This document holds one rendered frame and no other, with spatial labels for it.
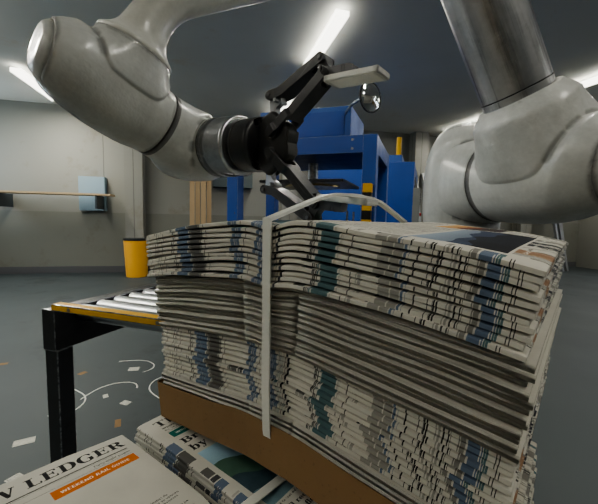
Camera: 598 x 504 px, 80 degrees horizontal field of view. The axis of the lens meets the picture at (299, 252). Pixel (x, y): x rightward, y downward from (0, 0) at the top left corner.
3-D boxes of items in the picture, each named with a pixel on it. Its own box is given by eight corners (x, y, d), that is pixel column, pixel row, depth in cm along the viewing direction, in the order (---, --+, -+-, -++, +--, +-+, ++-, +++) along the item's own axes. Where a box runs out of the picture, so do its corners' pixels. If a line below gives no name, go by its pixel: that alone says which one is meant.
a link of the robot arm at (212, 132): (240, 180, 60) (266, 180, 57) (194, 174, 53) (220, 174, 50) (243, 124, 59) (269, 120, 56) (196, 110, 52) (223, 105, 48)
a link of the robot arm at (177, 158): (232, 193, 60) (165, 153, 49) (179, 190, 69) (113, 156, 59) (252, 135, 61) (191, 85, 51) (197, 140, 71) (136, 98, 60)
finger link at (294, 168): (267, 143, 47) (262, 152, 48) (315, 203, 43) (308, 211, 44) (287, 148, 50) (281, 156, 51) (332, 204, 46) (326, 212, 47)
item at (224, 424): (385, 364, 56) (384, 337, 55) (250, 460, 33) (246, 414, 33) (304, 350, 66) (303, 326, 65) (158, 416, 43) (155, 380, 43)
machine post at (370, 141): (367, 402, 211) (378, 133, 197) (352, 399, 214) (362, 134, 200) (369, 395, 220) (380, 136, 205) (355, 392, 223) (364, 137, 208)
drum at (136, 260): (151, 274, 654) (151, 237, 647) (147, 278, 612) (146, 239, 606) (126, 274, 644) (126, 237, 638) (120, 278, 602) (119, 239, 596)
